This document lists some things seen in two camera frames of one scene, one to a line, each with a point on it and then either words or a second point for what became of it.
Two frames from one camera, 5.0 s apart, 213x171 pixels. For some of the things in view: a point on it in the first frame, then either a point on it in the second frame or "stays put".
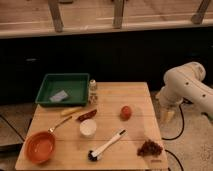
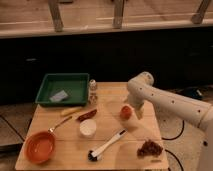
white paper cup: (88, 128) stays put
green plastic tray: (75, 84) stays put
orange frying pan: (40, 146) stays put
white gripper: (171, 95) -> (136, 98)
